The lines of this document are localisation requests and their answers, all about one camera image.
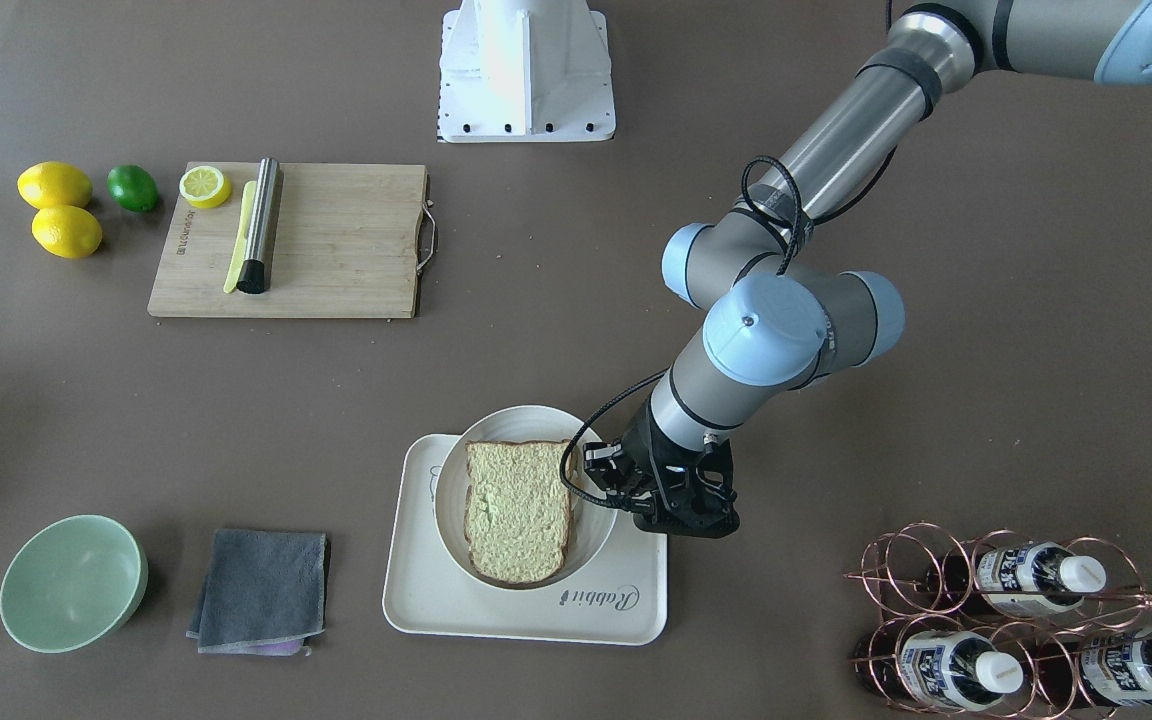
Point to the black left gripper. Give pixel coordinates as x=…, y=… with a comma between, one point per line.
x=640, y=442

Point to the bread slice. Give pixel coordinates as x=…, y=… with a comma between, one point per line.
x=518, y=511

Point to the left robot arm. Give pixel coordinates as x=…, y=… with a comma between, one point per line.
x=773, y=322

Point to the cream rabbit tray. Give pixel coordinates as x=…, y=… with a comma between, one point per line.
x=620, y=597

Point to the tea bottle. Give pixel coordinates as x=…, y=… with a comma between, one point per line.
x=936, y=670
x=1022, y=581
x=1107, y=672

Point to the bamboo cutting board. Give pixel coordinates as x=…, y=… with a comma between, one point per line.
x=345, y=245

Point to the grey folded cloth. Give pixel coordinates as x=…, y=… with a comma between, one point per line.
x=264, y=593

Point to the steel muddler black tip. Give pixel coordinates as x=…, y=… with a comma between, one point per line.
x=254, y=277

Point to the half lemon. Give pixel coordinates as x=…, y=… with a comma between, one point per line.
x=205, y=187

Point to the mint green bowl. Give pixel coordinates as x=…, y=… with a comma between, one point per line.
x=74, y=582

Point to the green lime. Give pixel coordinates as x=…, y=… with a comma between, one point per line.
x=132, y=188

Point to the yellow lemon lower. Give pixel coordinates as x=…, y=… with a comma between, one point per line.
x=67, y=232

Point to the yellow lemon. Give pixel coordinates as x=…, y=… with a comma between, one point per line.
x=50, y=184
x=67, y=232

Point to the yellow lemon upper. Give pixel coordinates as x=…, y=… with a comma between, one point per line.
x=50, y=184

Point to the copper wire bottle rack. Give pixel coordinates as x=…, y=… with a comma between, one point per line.
x=891, y=566

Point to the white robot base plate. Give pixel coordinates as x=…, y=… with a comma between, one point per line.
x=525, y=72

